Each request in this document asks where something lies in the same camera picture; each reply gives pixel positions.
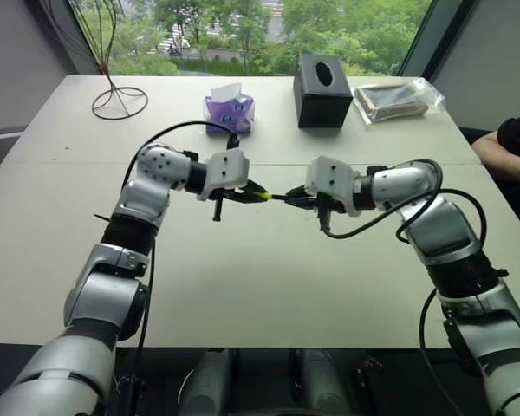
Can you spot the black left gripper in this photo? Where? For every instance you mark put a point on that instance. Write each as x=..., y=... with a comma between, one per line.
x=230, y=194

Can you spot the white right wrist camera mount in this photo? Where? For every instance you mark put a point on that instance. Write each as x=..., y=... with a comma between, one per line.
x=329, y=175

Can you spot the black marker pen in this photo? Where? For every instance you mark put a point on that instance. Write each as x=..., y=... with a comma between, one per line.
x=279, y=197

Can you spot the yellow marker cap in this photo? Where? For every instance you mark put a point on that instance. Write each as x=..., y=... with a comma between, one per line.
x=265, y=196

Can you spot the person's bare forearm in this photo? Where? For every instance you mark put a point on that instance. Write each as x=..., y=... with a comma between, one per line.
x=498, y=154

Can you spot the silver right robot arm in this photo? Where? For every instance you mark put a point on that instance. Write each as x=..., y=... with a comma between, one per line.
x=442, y=225

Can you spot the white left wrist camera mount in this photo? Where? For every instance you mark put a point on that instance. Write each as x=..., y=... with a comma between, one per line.
x=227, y=169

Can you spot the purple tissue pack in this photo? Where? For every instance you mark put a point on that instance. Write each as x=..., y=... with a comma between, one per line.
x=229, y=112

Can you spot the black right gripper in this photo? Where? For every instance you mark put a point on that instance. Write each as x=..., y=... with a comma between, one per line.
x=329, y=207

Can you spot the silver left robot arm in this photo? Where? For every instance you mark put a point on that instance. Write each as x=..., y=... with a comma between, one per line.
x=156, y=167

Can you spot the clear bag with brown contents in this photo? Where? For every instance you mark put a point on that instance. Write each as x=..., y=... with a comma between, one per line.
x=392, y=102

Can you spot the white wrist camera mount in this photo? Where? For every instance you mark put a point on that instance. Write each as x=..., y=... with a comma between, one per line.
x=227, y=169
x=329, y=175

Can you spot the black tissue box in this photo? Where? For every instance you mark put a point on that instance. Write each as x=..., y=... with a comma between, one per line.
x=323, y=104

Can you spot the grey rounded cylinder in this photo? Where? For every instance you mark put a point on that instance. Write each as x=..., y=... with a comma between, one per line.
x=323, y=385
x=210, y=385

